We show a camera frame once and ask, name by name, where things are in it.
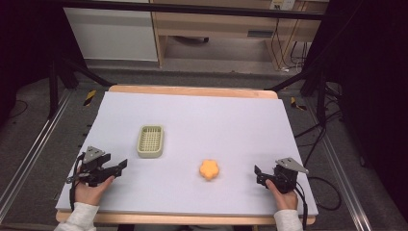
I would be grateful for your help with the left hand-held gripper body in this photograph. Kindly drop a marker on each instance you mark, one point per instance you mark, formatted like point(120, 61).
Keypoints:
point(93, 166)

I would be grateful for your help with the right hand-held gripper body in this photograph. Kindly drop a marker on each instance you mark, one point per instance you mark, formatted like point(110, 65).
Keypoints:
point(285, 176)

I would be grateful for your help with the person's right hand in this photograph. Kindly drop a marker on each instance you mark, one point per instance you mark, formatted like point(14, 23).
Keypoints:
point(285, 200)

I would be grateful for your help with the person's left hand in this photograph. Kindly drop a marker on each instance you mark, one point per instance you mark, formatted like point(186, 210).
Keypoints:
point(91, 192)

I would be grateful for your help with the pale green soap dish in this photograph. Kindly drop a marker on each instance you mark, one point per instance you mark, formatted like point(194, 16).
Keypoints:
point(150, 141)

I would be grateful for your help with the orange flower-shaped soap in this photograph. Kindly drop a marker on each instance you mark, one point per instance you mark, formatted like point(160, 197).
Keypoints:
point(209, 169)

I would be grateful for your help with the white foam board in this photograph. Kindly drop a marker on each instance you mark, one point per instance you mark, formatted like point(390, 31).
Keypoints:
point(205, 128)

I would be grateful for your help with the yellow black striped tape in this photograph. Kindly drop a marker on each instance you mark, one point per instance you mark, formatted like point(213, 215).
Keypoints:
point(296, 104)
point(90, 97)

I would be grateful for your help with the black metal stand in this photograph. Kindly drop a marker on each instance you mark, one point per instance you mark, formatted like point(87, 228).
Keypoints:
point(316, 83)
point(56, 83)

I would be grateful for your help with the wooden table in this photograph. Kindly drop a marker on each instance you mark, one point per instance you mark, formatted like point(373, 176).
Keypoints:
point(192, 90)

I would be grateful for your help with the white cabinet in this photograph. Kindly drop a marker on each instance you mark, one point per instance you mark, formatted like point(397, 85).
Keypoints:
point(112, 35)

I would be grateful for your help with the wooden desk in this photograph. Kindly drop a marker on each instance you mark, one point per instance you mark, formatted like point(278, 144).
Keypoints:
point(218, 24)

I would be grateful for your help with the black metal crossbar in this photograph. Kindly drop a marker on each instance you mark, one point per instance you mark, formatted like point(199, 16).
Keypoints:
point(192, 9)

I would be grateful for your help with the metal floor rail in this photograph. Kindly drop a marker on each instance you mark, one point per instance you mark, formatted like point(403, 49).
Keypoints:
point(35, 150)
point(344, 183)

